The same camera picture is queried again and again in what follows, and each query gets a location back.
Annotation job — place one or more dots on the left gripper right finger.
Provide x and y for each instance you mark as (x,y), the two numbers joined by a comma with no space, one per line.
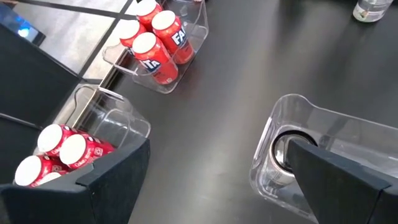
(335,193)

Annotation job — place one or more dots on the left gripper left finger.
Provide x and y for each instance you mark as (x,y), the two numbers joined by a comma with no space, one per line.
(118,186)

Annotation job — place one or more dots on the red Coca-Cola can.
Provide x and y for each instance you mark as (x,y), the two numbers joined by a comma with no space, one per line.
(73,149)
(46,179)
(49,137)
(28,170)

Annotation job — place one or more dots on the clear plastic bin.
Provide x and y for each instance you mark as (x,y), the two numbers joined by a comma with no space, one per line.
(311,115)
(194,34)
(118,118)

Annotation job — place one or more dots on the white Celsius energy can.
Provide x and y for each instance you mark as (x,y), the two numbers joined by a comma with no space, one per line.
(278,155)

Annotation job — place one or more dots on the orange Fanta can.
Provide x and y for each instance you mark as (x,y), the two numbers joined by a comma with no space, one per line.
(129,29)
(146,7)
(163,20)
(144,43)

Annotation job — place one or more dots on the clear plastic bottle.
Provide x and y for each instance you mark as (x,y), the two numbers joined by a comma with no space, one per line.
(371,11)

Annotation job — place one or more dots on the black folding partition screen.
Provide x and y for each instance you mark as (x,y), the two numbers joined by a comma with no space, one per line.
(31,87)

